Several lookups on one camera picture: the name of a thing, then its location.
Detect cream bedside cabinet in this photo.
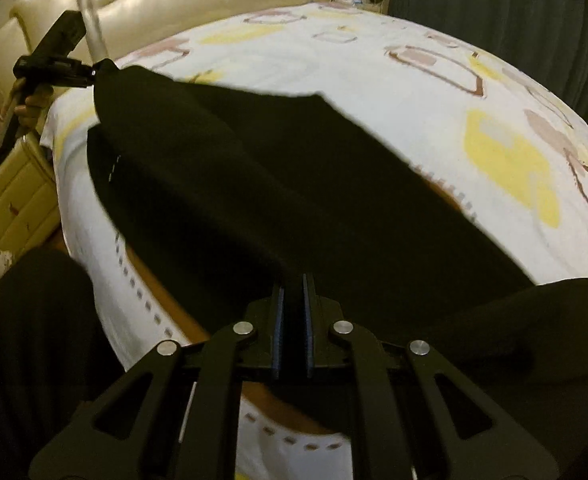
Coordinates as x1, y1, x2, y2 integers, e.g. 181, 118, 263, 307
0, 133, 61, 258

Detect black pants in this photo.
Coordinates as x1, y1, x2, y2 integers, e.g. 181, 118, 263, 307
87, 61, 588, 442

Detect person's left hand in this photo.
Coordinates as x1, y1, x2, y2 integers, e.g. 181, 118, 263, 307
0, 78, 53, 131

